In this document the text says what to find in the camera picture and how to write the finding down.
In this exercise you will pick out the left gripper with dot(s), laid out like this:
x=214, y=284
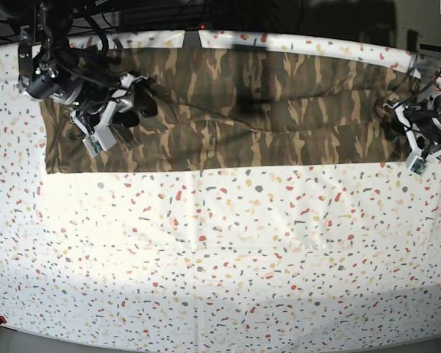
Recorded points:
x=421, y=125

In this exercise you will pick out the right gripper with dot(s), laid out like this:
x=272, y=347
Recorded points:
x=96, y=107

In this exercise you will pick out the camouflage T-shirt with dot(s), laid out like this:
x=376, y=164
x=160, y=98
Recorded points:
x=220, y=108

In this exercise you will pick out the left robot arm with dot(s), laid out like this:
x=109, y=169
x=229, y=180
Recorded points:
x=429, y=92

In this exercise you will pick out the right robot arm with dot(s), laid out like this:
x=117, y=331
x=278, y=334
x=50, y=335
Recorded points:
x=46, y=60

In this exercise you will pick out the terrazzo patterned table cloth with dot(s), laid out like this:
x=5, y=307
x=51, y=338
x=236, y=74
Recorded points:
x=280, y=258

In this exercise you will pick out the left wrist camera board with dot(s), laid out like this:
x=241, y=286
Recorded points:
x=416, y=165

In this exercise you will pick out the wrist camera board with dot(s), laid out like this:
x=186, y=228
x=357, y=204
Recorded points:
x=92, y=145
x=416, y=165

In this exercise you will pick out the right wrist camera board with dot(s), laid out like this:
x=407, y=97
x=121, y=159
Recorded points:
x=92, y=145

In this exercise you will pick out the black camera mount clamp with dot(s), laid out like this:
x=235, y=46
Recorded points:
x=191, y=40

